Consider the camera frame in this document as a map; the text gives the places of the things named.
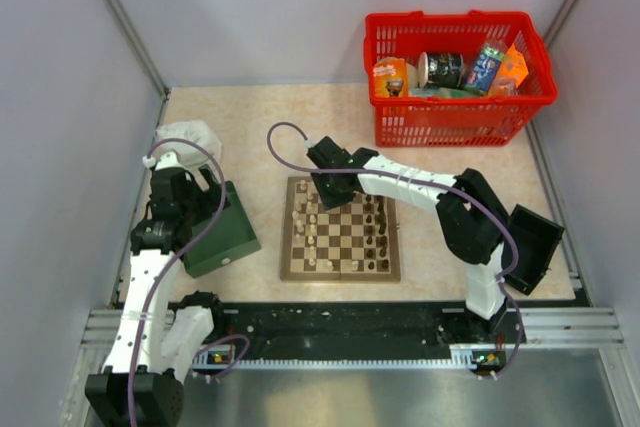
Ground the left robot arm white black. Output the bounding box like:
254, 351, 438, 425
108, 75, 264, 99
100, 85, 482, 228
85, 151, 227, 426

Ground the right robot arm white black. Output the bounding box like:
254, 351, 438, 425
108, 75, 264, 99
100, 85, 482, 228
305, 136, 519, 343

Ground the wooden chess board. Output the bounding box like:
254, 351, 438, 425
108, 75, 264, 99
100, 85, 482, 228
280, 176, 401, 283

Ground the green plastic tray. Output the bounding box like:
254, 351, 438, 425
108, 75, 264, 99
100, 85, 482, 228
183, 181, 261, 278

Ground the orange razor package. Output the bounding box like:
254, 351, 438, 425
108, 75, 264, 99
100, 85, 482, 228
372, 57, 408, 98

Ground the black cup noodle container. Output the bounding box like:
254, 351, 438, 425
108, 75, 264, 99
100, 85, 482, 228
417, 52, 465, 88

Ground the red plastic basket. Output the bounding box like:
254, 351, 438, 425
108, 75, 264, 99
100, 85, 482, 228
363, 11, 557, 147

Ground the blue snack bag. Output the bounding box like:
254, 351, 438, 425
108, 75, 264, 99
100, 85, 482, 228
461, 41, 507, 95

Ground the black plastic tray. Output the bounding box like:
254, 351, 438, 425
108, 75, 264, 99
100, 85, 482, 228
505, 204, 565, 295

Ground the orange snack package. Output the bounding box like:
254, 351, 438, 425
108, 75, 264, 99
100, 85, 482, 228
489, 44, 529, 97

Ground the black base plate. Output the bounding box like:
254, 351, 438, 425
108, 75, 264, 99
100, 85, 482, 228
164, 300, 511, 361

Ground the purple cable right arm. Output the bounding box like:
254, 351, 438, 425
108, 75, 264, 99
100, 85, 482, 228
266, 121, 526, 381

